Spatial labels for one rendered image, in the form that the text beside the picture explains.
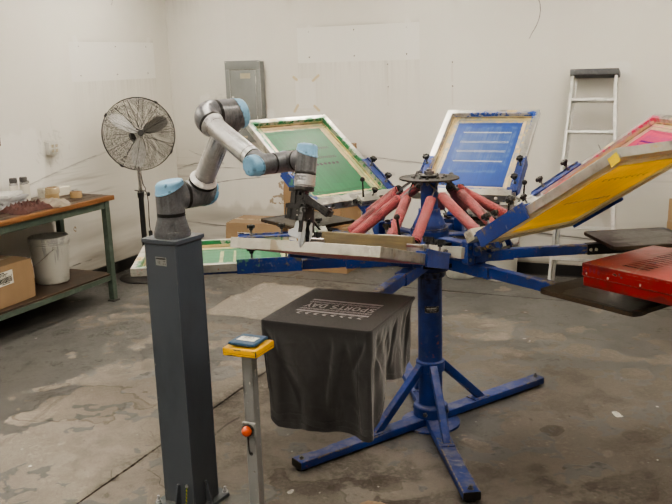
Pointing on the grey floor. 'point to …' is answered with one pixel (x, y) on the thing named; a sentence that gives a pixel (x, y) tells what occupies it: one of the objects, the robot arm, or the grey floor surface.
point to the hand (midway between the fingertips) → (305, 244)
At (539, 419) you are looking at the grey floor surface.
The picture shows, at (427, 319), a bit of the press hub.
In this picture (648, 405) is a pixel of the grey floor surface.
